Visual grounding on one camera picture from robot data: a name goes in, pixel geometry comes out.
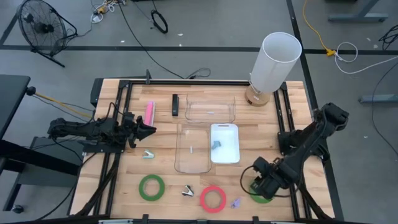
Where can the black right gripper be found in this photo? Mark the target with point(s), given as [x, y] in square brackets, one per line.
[270, 177]

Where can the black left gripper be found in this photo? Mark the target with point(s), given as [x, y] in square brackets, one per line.
[131, 130]

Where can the teal staple remover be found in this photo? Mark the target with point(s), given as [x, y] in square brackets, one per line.
[148, 154]

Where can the green tape roll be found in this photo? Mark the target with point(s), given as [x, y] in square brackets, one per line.
[142, 188]
[255, 198]

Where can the black stapler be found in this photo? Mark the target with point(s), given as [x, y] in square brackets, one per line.
[175, 105]

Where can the purple staple remover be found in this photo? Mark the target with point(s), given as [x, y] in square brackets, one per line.
[235, 203]

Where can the red tape roll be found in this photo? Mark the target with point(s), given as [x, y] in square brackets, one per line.
[204, 199]

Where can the black staple remover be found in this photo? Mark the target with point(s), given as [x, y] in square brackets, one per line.
[187, 191]

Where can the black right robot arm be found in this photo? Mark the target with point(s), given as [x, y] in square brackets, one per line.
[311, 140]

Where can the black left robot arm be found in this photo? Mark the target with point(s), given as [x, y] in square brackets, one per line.
[81, 129]

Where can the blue staple remover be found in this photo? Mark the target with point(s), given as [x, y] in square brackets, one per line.
[216, 144]

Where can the white plastic bin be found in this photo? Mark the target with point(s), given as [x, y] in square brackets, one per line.
[225, 154]

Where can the clear plastic bin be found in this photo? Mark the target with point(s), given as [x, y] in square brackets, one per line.
[230, 109]
[192, 163]

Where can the yellow rod with black knob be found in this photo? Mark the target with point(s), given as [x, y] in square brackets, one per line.
[59, 104]

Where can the white shade wooden base lamp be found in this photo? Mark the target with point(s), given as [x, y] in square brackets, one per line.
[273, 65]

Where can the grey table leg base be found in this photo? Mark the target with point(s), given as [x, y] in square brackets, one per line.
[377, 99]
[357, 17]

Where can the black side desk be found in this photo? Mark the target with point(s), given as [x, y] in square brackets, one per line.
[12, 99]

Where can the black floor fan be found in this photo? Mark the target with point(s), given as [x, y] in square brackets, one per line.
[42, 28]

